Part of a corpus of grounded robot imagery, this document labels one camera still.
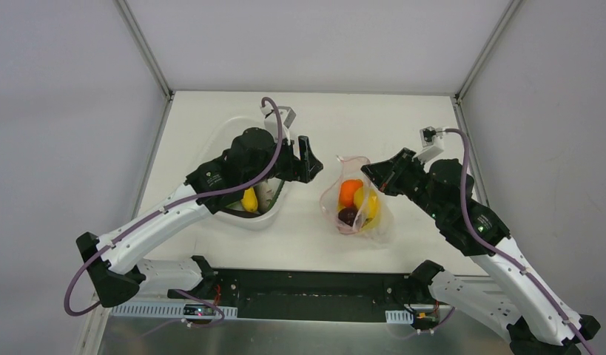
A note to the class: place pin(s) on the dark purple plum toy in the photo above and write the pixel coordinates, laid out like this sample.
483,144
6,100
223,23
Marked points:
348,215

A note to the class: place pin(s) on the clear zip top bag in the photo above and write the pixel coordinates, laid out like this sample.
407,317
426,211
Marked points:
350,169

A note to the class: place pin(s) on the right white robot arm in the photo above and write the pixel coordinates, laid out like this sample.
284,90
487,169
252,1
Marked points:
530,317

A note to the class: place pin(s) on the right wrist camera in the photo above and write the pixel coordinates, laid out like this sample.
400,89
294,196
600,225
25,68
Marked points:
432,144

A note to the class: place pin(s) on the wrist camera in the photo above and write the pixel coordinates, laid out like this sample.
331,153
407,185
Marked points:
287,117
432,144

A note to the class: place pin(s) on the yellow corn toy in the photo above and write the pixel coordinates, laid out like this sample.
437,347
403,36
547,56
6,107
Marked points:
249,201

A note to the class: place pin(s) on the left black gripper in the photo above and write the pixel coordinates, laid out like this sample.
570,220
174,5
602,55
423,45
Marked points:
293,160

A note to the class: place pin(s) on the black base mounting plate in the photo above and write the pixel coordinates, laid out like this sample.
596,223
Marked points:
313,295

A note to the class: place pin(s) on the yellow napa cabbage toy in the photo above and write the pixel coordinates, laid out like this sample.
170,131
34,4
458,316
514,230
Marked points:
368,205

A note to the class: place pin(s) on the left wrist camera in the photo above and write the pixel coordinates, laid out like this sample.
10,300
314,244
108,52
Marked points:
287,117

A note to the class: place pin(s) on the grey fish toy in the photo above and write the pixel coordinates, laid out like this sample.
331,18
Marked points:
265,195

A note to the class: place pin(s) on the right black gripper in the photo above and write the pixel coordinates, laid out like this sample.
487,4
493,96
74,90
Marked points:
400,173

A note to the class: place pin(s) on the white plastic basket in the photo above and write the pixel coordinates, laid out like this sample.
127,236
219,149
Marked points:
234,215

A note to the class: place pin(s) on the orange toy fruit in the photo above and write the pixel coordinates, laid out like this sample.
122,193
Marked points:
347,192

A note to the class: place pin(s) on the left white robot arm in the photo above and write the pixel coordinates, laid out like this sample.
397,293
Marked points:
116,262

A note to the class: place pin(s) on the green cucumber toy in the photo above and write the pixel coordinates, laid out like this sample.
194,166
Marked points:
276,195

